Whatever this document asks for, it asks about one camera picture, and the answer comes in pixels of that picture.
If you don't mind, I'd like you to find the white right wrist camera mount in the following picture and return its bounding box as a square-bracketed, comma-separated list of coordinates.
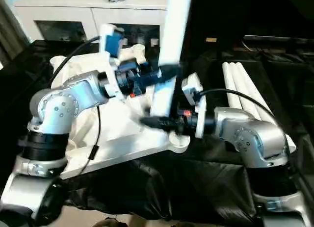
[181, 74, 208, 139]

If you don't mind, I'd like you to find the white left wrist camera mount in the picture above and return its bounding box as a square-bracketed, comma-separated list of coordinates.
[97, 23, 127, 103]

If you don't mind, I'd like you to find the dark robot torso part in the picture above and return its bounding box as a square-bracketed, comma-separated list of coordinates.
[94, 218, 130, 227]

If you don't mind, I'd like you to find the thin black cable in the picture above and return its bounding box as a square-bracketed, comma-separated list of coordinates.
[79, 105, 101, 175]

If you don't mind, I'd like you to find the black glossy mat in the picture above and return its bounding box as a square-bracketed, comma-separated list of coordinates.
[0, 39, 314, 227]

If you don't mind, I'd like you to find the white plastic table top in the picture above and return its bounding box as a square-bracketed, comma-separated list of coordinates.
[49, 43, 191, 180]

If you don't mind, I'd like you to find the white cabinet with glass doors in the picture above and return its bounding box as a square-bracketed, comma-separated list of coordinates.
[13, 0, 170, 51]

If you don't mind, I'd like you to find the white plastic table leg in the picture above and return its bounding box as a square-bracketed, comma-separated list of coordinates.
[149, 0, 193, 119]
[221, 62, 246, 109]
[229, 62, 264, 120]
[235, 61, 298, 154]

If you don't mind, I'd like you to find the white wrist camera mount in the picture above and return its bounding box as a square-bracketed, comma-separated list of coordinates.
[97, 23, 127, 103]
[181, 74, 208, 139]

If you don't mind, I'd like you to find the grey curtain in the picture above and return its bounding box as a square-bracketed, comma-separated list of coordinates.
[0, 0, 32, 66]

